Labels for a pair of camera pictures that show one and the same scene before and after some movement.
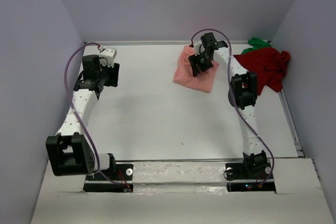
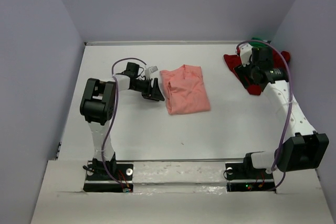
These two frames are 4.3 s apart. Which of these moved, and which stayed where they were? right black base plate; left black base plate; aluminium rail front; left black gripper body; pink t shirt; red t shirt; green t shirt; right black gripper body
Moved: right black gripper body; pink t shirt; left black gripper body; red t shirt
Stayed: left black base plate; right black base plate; aluminium rail front; green t shirt
